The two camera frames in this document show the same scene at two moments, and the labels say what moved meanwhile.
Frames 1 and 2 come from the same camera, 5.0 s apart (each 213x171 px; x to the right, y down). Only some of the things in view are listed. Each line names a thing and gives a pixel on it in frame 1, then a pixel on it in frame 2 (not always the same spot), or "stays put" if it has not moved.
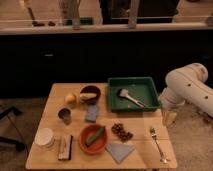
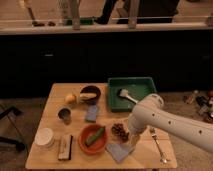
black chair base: (18, 144) stays put
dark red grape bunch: (123, 135) stays put
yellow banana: (85, 96) stays put
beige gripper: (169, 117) to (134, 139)
